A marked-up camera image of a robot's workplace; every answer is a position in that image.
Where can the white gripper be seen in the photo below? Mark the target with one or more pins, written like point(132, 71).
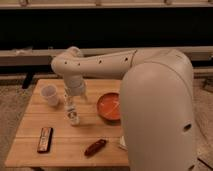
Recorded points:
point(75, 87)

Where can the small clear bottle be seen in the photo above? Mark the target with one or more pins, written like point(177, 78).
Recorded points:
point(70, 109)

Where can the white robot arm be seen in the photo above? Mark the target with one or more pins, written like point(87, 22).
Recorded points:
point(156, 103)

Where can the clear plastic cup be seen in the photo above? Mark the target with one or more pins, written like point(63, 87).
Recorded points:
point(49, 93)

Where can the orange round bowl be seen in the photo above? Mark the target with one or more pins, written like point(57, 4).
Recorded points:
point(108, 106)

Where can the wooden table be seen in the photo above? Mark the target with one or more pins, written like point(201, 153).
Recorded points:
point(68, 143)

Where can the brown sausage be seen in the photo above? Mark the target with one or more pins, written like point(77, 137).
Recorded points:
point(95, 147)

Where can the white wrapped packet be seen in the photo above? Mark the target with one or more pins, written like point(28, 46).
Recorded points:
point(122, 143)

